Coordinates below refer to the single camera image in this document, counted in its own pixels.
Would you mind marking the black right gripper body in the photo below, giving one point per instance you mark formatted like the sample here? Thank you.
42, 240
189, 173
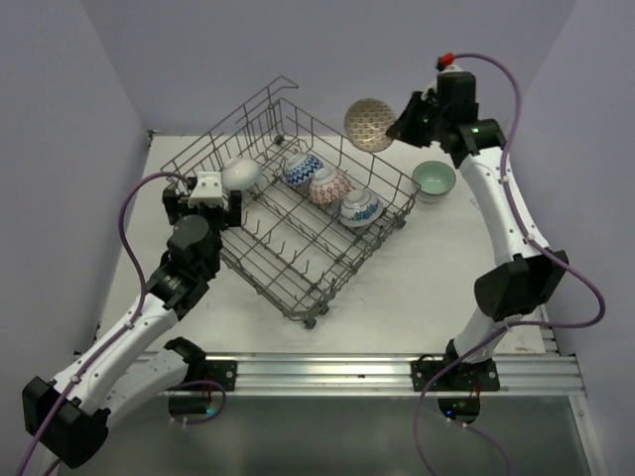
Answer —
440, 120

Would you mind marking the grey wire dish rack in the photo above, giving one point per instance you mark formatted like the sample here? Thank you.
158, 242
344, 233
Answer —
295, 253

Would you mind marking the blue floral white bowl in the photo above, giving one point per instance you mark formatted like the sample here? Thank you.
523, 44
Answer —
360, 208

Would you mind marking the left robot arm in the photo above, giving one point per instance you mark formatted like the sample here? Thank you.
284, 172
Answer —
71, 413

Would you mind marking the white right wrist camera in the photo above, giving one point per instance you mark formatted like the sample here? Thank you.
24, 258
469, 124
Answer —
446, 64

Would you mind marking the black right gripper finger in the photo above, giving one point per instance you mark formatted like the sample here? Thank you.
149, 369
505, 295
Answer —
419, 139
406, 127

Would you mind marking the red lattice bowl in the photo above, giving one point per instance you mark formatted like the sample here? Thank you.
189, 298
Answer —
329, 185

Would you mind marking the plain white bowl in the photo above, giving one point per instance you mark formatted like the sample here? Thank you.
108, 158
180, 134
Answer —
428, 198

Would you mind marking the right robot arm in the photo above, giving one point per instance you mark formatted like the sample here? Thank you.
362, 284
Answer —
522, 278

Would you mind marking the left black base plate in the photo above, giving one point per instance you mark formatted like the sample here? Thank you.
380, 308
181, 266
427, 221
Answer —
222, 372

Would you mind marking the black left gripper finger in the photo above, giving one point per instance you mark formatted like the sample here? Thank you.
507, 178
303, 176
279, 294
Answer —
175, 205
233, 213

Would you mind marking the red dotted pattern bowl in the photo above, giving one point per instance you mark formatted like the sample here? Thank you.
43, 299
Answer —
366, 122

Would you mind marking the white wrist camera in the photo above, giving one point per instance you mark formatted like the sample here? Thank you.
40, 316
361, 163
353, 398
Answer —
446, 64
207, 191

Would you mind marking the aluminium mounting rail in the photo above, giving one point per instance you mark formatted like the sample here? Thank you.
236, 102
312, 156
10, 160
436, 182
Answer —
389, 375

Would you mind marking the blue zigzag bowl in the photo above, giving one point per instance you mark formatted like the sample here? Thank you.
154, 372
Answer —
300, 169

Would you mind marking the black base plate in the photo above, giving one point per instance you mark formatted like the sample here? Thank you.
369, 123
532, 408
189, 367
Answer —
481, 377
222, 372

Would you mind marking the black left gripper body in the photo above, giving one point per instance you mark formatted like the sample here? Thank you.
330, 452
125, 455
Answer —
215, 217

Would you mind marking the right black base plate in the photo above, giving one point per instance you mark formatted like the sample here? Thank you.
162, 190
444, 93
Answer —
481, 377

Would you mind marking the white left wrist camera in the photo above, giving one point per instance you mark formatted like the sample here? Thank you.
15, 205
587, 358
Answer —
207, 191

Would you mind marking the pale green bowl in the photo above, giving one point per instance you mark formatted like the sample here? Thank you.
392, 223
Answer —
434, 177

